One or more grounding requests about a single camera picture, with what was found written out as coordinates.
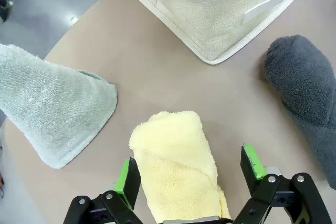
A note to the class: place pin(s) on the light green triangle-folded towel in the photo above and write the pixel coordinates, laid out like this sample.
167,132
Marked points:
52,103

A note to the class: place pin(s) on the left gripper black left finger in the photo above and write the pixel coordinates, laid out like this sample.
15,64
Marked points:
131,179

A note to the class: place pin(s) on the dark grey towel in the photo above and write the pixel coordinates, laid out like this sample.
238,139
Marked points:
302,77

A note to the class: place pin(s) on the yellow towel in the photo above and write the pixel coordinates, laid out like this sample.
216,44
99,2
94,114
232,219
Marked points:
173,155

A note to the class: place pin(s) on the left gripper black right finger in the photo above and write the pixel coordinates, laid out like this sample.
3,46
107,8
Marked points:
252,166

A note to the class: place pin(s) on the cream fabric storage box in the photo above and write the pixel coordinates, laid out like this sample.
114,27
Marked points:
210,24

